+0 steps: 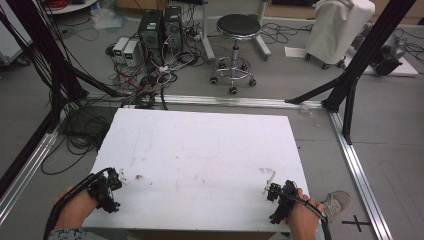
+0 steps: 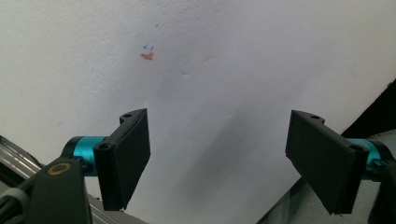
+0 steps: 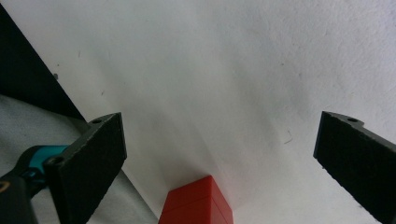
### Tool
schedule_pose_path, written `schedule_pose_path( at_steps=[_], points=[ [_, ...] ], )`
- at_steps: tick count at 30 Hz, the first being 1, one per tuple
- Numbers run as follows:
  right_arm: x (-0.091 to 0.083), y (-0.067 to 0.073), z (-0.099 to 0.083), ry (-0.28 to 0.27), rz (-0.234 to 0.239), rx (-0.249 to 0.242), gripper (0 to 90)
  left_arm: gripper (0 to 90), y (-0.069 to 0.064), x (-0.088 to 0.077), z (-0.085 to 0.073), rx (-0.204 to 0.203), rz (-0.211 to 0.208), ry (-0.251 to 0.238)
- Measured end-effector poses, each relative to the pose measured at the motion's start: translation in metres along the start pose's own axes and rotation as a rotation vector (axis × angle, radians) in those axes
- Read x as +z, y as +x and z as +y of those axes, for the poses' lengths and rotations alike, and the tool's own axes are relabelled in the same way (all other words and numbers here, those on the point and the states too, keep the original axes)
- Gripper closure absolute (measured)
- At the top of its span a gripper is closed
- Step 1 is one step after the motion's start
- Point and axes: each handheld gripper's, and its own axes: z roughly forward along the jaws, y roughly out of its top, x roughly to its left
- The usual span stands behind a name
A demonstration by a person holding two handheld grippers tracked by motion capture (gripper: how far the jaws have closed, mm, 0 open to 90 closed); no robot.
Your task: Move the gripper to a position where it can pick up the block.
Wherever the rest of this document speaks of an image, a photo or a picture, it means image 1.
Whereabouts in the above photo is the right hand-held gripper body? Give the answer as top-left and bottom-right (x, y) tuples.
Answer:
(266, 179), (300, 225)

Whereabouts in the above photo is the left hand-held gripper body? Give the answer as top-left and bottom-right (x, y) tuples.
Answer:
(87, 167), (123, 214)

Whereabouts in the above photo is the person's right hand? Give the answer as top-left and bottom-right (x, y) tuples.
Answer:
(285, 187), (325, 240)

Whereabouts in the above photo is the person's left hand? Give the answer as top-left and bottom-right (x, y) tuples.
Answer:
(54, 185), (101, 232)

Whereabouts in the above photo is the person's grey shoe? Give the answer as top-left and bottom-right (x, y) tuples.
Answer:
(321, 190), (352, 224)

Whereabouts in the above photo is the white power supply box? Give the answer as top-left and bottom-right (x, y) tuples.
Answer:
(122, 40), (140, 68)
(112, 36), (130, 64)

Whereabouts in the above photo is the white paper sheet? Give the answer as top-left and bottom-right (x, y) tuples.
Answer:
(284, 45), (312, 59)

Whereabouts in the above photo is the black computer tower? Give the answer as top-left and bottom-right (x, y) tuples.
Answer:
(162, 5), (184, 54)
(137, 9), (165, 66)

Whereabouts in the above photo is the black round stool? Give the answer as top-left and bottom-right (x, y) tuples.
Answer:
(209, 13), (263, 96)

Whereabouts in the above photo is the clear plastic bag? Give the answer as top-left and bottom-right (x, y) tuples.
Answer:
(90, 7), (129, 31)

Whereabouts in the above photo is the white covered cart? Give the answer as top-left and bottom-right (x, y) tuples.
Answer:
(304, 0), (376, 70)

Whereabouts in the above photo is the black device on white board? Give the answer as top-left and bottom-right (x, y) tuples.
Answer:
(343, 31), (420, 78)

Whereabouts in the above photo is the white round table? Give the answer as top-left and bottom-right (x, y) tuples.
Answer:
(41, 0), (98, 16)

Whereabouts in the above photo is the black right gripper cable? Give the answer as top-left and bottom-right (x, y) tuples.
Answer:
(285, 193), (333, 240)

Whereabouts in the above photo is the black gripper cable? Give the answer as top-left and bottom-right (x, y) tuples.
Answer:
(285, 193), (333, 240)
(42, 167), (112, 240)

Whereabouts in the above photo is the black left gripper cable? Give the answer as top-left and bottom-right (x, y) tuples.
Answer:
(42, 167), (112, 240)

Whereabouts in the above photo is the black coiled floor cable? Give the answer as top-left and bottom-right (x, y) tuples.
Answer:
(40, 99), (118, 177)

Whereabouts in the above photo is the aluminium floor rail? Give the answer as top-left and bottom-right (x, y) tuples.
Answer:
(328, 109), (395, 240)
(0, 109), (68, 226)
(84, 92), (324, 110)

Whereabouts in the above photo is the tangle of floor cables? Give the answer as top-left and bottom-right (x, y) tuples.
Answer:
(104, 6), (209, 111)

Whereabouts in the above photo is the black metal frame post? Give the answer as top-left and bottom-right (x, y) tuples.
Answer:
(0, 0), (129, 201)
(284, 0), (418, 146)

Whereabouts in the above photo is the white desk leg frame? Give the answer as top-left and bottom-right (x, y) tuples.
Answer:
(199, 0), (273, 64)

